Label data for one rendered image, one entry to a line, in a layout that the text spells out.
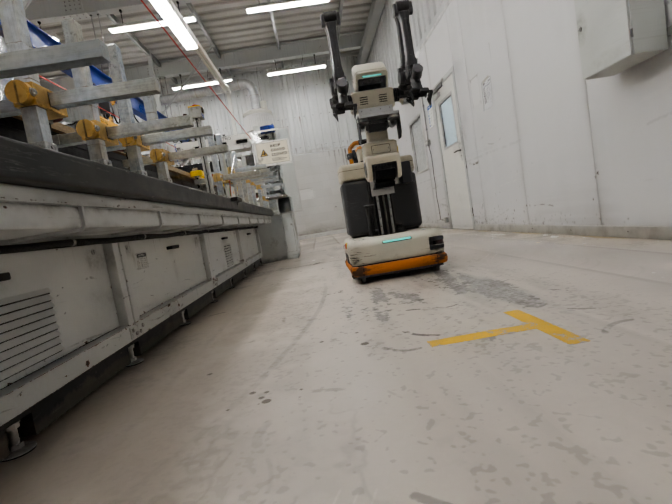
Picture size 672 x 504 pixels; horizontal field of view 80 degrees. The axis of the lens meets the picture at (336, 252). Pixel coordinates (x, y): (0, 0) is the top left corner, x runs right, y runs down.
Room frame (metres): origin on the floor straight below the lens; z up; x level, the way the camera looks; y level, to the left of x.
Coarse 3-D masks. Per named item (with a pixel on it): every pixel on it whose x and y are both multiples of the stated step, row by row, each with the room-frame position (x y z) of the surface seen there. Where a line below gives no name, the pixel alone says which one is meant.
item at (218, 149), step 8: (224, 144) 1.73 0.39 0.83; (176, 152) 1.72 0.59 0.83; (184, 152) 1.72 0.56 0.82; (192, 152) 1.72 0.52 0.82; (200, 152) 1.73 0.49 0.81; (208, 152) 1.73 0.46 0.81; (216, 152) 1.73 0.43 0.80; (224, 152) 1.75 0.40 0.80; (144, 160) 1.72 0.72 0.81; (128, 168) 1.73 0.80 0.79
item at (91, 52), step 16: (32, 48) 0.73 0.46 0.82; (48, 48) 0.73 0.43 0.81; (64, 48) 0.73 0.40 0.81; (80, 48) 0.73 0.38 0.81; (96, 48) 0.73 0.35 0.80; (0, 64) 0.72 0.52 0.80; (16, 64) 0.73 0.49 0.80; (32, 64) 0.73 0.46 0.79; (48, 64) 0.73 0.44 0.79; (64, 64) 0.74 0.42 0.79; (80, 64) 0.75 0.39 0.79; (96, 64) 0.76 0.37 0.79
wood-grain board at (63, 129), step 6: (54, 126) 1.33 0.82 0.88; (60, 126) 1.36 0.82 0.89; (66, 126) 1.40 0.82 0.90; (60, 132) 1.37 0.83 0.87; (66, 132) 1.39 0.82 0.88; (72, 132) 1.42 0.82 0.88; (144, 156) 2.01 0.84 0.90; (168, 168) 2.32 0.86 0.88; (174, 168) 2.43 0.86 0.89; (180, 174) 2.55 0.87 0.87; (186, 174) 2.64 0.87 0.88; (216, 186) 3.42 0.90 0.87
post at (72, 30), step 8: (64, 24) 1.18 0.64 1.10; (72, 24) 1.18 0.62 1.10; (64, 32) 1.18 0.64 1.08; (72, 32) 1.18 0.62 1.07; (80, 32) 1.20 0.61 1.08; (72, 40) 1.18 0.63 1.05; (80, 40) 1.19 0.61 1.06; (72, 72) 1.18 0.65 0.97; (80, 72) 1.18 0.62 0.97; (88, 72) 1.20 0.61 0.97; (80, 80) 1.18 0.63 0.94; (88, 80) 1.19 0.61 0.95; (96, 104) 1.21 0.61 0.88; (80, 112) 1.18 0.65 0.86; (88, 112) 1.18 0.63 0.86; (96, 112) 1.20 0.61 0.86; (88, 144) 1.18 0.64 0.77; (96, 144) 1.18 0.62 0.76; (104, 144) 1.21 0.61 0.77; (96, 152) 1.18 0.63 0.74; (104, 152) 1.20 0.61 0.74
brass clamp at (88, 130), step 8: (80, 120) 1.15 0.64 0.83; (88, 120) 1.15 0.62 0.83; (96, 120) 1.17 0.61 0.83; (80, 128) 1.15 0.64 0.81; (88, 128) 1.15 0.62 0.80; (96, 128) 1.16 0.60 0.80; (104, 128) 1.21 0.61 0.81; (88, 136) 1.15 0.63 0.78; (96, 136) 1.17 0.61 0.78; (104, 136) 1.20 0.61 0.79; (112, 144) 1.27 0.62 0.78
